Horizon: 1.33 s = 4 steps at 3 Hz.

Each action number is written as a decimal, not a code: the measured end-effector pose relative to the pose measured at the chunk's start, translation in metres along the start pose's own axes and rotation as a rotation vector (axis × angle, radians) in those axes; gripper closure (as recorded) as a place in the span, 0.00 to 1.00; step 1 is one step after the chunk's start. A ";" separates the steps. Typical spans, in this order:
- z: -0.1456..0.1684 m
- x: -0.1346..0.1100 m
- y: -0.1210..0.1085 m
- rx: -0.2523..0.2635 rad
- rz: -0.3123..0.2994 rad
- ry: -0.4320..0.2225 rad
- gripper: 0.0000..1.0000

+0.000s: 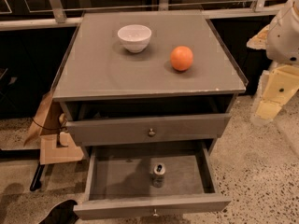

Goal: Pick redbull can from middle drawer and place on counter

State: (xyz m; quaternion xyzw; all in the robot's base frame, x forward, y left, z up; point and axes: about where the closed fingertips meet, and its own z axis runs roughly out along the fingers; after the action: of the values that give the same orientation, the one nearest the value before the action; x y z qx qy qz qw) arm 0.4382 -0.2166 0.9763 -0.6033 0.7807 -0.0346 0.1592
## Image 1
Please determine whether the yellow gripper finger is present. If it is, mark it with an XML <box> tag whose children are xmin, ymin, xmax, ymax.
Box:
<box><xmin>256</xmin><ymin>101</ymin><xmax>282</xmax><ymax>119</ymax></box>
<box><xmin>247</xmin><ymin>25</ymin><xmax>269</xmax><ymax>49</ymax></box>

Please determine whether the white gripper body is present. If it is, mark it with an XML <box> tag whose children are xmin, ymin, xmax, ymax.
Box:
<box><xmin>263</xmin><ymin>65</ymin><xmax>299</xmax><ymax>105</ymax></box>

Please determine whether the redbull can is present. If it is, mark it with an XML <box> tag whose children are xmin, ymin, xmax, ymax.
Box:
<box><xmin>152</xmin><ymin>163</ymin><xmax>166</xmax><ymax>188</ymax></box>

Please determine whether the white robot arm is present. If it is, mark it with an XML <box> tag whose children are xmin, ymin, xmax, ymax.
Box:
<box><xmin>247</xmin><ymin>0</ymin><xmax>299</xmax><ymax>120</ymax></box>

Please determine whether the grey open middle drawer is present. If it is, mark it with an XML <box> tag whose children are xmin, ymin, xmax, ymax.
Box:
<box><xmin>74</xmin><ymin>141</ymin><xmax>231</xmax><ymax>220</ymax></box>

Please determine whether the grey drawer cabinet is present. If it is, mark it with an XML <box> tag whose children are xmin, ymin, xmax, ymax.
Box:
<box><xmin>51</xmin><ymin>10</ymin><xmax>249</xmax><ymax>161</ymax></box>

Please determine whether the grey top drawer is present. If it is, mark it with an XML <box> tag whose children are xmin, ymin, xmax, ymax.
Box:
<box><xmin>66</xmin><ymin>114</ymin><xmax>231</xmax><ymax>147</ymax></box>

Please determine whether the orange fruit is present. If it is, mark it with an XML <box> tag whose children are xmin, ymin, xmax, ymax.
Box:
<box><xmin>170</xmin><ymin>46</ymin><xmax>193</xmax><ymax>72</ymax></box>

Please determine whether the white ceramic bowl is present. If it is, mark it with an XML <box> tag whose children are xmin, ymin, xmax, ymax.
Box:
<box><xmin>118</xmin><ymin>24</ymin><xmax>152</xmax><ymax>53</ymax></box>

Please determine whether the black object on floor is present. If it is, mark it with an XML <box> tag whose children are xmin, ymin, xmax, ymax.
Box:
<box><xmin>38</xmin><ymin>200</ymin><xmax>78</xmax><ymax>224</ymax></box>

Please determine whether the black bar on floor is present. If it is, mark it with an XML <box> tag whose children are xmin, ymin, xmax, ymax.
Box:
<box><xmin>30</xmin><ymin>163</ymin><xmax>45</xmax><ymax>191</ymax></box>

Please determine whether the metal railing frame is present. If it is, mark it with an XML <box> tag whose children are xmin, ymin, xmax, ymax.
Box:
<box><xmin>0</xmin><ymin>0</ymin><xmax>287</xmax><ymax>30</ymax></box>

